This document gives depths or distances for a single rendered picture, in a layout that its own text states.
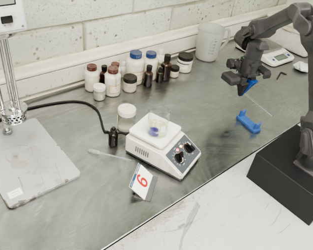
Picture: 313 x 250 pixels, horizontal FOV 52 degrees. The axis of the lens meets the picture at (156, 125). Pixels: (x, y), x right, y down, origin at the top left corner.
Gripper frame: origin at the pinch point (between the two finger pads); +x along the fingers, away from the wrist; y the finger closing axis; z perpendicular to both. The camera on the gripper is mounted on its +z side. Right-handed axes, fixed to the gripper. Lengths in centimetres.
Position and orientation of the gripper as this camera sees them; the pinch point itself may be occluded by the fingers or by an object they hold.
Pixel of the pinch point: (242, 87)
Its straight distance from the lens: 119.8
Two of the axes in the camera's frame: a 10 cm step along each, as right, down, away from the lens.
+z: -4.7, -5.9, 6.6
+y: -8.7, 2.2, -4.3
